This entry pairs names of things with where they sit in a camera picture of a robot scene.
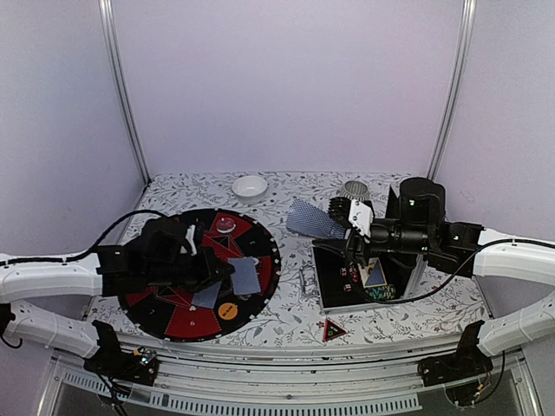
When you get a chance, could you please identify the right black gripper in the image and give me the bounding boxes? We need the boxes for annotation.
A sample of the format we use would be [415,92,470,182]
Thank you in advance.
[314,218,433,266]

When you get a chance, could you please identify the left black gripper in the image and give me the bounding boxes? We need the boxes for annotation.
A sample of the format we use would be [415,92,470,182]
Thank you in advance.
[146,245,234,294]

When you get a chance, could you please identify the dealt blue playing cards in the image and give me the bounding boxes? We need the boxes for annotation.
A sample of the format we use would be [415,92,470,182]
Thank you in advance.
[192,285,219,309]

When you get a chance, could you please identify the orange big blind button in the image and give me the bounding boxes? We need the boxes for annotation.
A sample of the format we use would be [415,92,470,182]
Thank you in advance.
[218,302,238,321]

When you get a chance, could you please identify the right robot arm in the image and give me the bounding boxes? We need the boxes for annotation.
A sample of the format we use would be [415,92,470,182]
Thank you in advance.
[313,177,554,378]

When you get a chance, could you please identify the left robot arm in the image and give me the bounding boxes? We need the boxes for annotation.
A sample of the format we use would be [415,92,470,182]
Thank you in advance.
[1,217,235,376]

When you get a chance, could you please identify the boxed card deck ace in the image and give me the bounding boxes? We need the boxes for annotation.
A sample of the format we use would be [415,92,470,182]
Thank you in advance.
[359,257,387,288]

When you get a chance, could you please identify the lower poker chip row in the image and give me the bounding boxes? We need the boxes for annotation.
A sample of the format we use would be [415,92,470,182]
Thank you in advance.
[365,284,396,302]

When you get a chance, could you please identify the round red black poker mat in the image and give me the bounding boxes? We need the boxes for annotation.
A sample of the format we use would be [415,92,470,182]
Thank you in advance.
[118,209,281,342]

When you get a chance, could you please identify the red dice group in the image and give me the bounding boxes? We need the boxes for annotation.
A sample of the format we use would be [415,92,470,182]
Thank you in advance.
[339,265,360,293]

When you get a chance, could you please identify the striped grey white cup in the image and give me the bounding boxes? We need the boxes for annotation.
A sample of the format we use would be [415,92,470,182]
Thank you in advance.
[338,180,370,202]

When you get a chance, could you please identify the aluminium poker chip case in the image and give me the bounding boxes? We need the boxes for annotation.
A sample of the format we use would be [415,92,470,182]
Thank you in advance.
[297,184,434,315]

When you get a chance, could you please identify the red black triangle card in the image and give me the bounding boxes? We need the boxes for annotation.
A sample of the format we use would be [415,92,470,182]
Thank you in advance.
[323,319,347,342]

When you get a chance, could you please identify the white ceramic bowl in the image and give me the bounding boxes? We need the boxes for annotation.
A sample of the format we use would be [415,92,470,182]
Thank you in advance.
[232,175,269,205]

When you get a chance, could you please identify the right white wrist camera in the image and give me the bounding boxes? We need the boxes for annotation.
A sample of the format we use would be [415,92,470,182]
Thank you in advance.
[328,197,375,237]

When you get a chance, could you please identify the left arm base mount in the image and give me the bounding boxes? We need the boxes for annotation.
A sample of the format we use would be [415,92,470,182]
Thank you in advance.
[83,347,160,387]

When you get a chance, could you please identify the front aluminium rail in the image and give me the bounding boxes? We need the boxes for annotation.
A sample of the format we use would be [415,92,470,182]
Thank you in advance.
[36,333,543,416]

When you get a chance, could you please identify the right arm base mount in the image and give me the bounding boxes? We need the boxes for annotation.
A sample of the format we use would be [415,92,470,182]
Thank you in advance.
[417,347,493,387]

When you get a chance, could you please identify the right aluminium frame post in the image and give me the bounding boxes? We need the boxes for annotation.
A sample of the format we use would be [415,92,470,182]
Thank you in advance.
[427,0,477,180]

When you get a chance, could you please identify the aluminium frame post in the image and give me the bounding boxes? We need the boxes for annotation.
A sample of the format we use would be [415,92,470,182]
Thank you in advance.
[427,0,477,180]
[98,0,152,186]

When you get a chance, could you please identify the left aluminium frame post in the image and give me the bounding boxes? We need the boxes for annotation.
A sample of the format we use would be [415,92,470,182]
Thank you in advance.
[98,0,152,186]

